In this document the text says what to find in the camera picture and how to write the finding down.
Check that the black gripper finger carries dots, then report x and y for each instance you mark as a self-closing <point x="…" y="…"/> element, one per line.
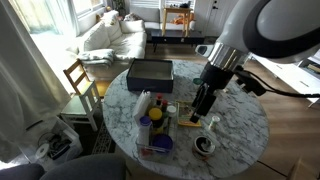
<point x="205" y="105"/>
<point x="199" y="95"/>

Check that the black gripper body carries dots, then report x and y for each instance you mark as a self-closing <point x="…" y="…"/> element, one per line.
<point x="216" y="76"/>

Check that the blue bowl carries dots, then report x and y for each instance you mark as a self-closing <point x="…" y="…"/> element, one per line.
<point x="162" y="141"/>

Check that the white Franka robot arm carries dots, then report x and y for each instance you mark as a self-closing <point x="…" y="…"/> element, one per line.
<point x="283" y="20"/>

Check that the green round lid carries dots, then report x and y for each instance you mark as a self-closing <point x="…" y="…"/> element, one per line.
<point x="196" y="81"/>

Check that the yellow lid jar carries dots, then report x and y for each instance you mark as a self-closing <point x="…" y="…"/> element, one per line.
<point x="155" y="115"/>

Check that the small white pill bottle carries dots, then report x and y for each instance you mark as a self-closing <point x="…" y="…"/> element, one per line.
<point x="214" y="122"/>

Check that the yellow picture book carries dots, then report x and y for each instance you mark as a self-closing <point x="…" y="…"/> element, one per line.
<point x="184" y="115"/>

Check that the red cap sauce bottle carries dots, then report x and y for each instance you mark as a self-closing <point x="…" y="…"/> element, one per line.
<point x="164" y="105"/>
<point x="159" y="98"/>

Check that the grey door mat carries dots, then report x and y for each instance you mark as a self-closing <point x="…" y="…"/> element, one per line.
<point x="210" y="40"/>

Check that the navy open cardboard box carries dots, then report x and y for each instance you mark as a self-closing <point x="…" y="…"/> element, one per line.
<point x="150" y="75"/>

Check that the black coffee table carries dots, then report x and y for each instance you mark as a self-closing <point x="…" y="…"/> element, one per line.
<point x="176" y="36"/>

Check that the white plastic bottle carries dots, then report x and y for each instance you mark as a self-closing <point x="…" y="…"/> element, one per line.
<point x="141" y="105"/>

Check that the white door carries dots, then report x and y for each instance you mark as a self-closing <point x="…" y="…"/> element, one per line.
<point x="213" y="16"/>

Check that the white bottle blue cap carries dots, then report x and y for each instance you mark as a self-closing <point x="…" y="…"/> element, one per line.
<point x="144" y="130"/>

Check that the orange plush toy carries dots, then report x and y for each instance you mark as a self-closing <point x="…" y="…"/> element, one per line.
<point x="181" y="19"/>

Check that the white TV stand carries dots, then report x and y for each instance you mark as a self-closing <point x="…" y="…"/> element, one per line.
<point x="290" y="76"/>

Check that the black object on stool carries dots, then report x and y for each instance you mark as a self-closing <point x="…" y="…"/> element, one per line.
<point x="185" y="5"/>

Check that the white sectional sofa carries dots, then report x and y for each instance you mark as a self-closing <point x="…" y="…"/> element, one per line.
<point x="126" y="40"/>

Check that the patterned sofa pillow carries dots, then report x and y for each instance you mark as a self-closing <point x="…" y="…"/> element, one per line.
<point x="132" y="16"/>

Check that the patterned floor rug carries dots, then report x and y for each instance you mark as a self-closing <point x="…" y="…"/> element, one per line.
<point x="103" y="140"/>

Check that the grey folded blanket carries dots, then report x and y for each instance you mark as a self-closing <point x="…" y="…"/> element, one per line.
<point x="96" y="56"/>

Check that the brown cardboard box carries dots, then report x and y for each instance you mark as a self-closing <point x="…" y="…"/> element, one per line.
<point x="303" y="170"/>

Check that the floral sofa pillow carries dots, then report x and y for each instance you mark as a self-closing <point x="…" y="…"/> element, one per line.
<point x="110" y="17"/>

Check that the green house plant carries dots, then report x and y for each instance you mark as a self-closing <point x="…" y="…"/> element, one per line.
<point x="119" y="6"/>

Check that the small white chair green seat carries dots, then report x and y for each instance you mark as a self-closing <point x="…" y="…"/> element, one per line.
<point x="80" y="105"/>

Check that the wooden chair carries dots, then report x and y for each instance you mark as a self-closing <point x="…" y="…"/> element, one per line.
<point x="78" y="75"/>

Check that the white storage crate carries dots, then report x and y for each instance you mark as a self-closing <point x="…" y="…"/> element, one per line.
<point x="71" y="140"/>

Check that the grey armchair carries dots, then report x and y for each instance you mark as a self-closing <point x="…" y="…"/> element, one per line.
<point x="83" y="168"/>

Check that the white tape roll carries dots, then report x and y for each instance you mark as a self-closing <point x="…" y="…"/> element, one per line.
<point x="42" y="151"/>

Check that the white sheer curtain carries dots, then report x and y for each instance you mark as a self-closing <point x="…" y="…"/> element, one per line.
<point x="23" y="83"/>

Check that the white window frame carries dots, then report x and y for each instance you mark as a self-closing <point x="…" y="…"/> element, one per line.
<point x="81" y="13"/>

